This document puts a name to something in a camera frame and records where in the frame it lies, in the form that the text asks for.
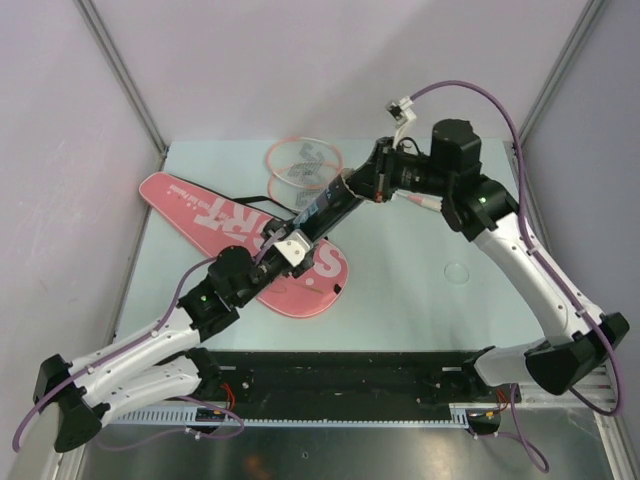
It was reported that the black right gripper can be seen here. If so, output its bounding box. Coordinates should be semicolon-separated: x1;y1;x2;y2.
336;137;451;205

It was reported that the black shuttlecock tube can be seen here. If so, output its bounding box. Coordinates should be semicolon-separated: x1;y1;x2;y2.
292;174;362;242

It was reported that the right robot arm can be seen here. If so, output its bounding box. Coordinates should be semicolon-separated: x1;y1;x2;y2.
346;119;630;401

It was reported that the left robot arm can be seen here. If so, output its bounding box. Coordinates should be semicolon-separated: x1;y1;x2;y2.
29;220;325;453

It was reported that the pink badminton racket upper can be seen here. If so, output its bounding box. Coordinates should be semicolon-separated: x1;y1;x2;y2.
265;136;344;173

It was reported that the pink badminton racket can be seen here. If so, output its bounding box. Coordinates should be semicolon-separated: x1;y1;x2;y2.
265;136;344;173
267;160;446;210

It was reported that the pink badminton racket lower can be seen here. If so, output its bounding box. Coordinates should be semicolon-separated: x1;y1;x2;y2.
267;160;446;210

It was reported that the pink racket bag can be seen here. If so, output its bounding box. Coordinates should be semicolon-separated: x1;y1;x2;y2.
139;172;349;319

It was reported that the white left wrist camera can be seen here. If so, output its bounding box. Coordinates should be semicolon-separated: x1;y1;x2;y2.
274;230;314;267

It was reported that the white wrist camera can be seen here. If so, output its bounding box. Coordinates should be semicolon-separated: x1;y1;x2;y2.
274;230;314;267
386;96;416;148

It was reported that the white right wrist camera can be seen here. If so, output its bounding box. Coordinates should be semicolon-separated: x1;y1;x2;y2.
386;96;416;148

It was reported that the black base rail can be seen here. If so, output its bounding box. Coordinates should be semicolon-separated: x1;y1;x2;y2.
213;351;514;403

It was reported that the grey cable duct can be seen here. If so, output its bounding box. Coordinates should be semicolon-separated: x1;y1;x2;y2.
111;403;499;428

